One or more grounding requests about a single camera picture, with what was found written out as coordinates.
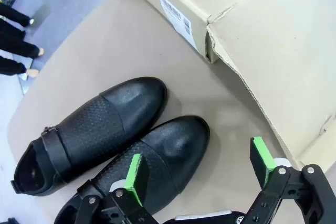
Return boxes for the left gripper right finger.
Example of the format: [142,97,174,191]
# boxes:
[245,136,336,224]

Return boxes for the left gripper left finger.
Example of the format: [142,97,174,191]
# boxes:
[77,153,159,224]

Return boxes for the black leather buckle shoe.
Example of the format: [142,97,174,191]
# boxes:
[54,115,211,224]
[10,76,169,197]

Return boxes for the cardboard shoe box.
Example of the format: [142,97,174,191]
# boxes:
[119,0,336,176]

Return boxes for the white barcode label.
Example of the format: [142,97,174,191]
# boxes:
[157,0,196,48]

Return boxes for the mannequin in white jacket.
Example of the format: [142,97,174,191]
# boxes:
[0,34,45,78]

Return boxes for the figure in black leggings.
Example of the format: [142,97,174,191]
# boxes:
[0,3,35,38]

